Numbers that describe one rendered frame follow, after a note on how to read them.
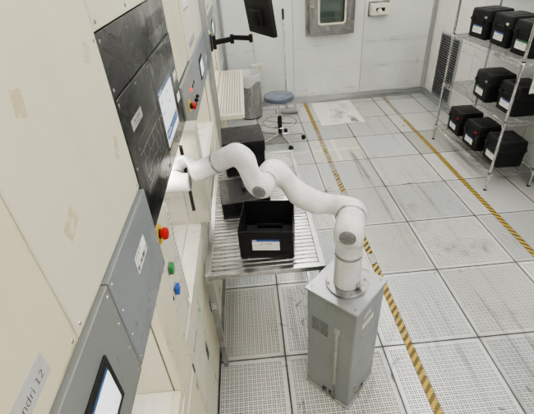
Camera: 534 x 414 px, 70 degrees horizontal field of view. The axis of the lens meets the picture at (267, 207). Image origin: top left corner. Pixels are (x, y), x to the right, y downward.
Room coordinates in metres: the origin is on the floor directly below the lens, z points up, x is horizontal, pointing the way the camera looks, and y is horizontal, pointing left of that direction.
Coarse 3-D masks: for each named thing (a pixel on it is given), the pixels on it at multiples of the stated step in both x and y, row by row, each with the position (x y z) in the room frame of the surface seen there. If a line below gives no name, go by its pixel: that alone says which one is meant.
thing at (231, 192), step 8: (224, 184) 2.07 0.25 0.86; (232, 184) 2.06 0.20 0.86; (240, 184) 2.06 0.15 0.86; (224, 192) 1.98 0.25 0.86; (232, 192) 1.97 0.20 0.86; (240, 192) 1.96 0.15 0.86; (248, 192) 1.95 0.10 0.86; (224, 200) 1.88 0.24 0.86; (232, 200) 1.88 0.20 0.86; (240, 200) 1.87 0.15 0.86; (224, 208) 1.84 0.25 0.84; (232, 208) 1.85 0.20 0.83; (240, 208) 1.85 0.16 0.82; (224, 216) 1.85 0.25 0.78; (232, 216) 1.85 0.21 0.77; (240, 216) 1.85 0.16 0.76
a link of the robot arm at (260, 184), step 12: (240, 144) 1.41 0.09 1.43; (216, 156) 1.41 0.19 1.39; (228, 156) 1.38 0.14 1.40; (240, 156) 1.37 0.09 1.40; (252, 156) 1.37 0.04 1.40; (216, 168) 1.40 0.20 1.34; (228, 168) 1.41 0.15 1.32; (240, 168) 1.36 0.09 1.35; (252, 168) 1.32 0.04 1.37; (252, 180) 1.29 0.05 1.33; (264, 180) 1.28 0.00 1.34; (252, 192) 1.27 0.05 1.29; (264, 192) 1.26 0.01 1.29
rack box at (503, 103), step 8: (504, 80) 3.37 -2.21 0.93; (512, 80) 3.34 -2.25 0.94; (520, 80) 3.31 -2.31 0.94; (528, 80) 3.30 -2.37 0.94; (504, 88) 3.33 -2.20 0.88; (512, 88) 3.23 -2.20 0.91; (520, 88) 3.15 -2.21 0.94; (528, 88) 3.14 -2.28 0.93; (504, 96) 3.30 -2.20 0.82; (520, 96) 3.13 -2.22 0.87; (528, 96) 3.13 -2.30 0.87; (496, 104) 3.39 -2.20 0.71; (504, 104) 3.26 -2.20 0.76; (520, 104) 3.14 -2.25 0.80; (528, 104) 3.13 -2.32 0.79; (504, 112) 3.24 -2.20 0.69; (512, 112) 3.15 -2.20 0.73; (520, 112) 3.14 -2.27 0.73; (528, 112) 3.14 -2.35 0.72
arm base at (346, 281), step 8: (336, 264) 1.24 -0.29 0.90; (344, 264) 1.21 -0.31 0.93; (352, 264) 1.20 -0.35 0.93; (360, 264) 1.22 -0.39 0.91; (336, 272) 1.23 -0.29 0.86; (344, 272) 1.20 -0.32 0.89; (352, 272) 1.20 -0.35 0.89; (360, 272) 1.22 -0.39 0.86; (328, 280) 1.27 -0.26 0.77; (336, 280) 1.23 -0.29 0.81; (344, 280) 1.20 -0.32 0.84; (352, 280) 1.20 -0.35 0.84; (360, 280) 1.26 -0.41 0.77; (328, 288) 1.23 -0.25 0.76; (336, 288) 1.22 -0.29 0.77; (344, 288) 1.20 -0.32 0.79; (352, 288) 1.20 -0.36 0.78; (360, 288) 1.21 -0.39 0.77; (344, 296) 1.17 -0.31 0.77; (352, 296) 1.17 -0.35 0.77
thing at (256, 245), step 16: (256, 208) 1.75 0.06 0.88; (272, 208) 1.74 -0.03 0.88; (288, 208) 1.73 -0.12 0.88; (240, 224) 1.57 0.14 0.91; (256, 224) 1.75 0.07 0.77; (272, 224) 1.71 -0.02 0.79; (288, 224) 1.73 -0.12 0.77; (240, 240) 1.49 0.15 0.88; (256, 240) 1.48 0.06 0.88; (272, 240) 1.47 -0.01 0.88; (288, 240) 1.46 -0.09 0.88; (256, 256) 1.48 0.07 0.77; (272, 256) 1.47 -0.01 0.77; (288, 256) 1.46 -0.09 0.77
